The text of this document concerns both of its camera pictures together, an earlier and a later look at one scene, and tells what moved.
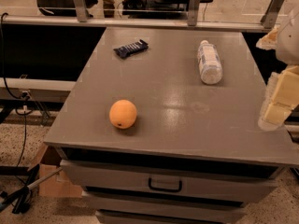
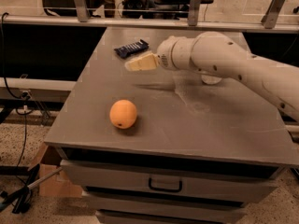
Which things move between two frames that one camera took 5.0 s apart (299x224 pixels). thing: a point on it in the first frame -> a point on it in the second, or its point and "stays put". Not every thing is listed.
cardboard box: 49,160 stays put
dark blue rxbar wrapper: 131,49 stays put
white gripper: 289,42 -> 166,54
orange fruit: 122,114 stays put
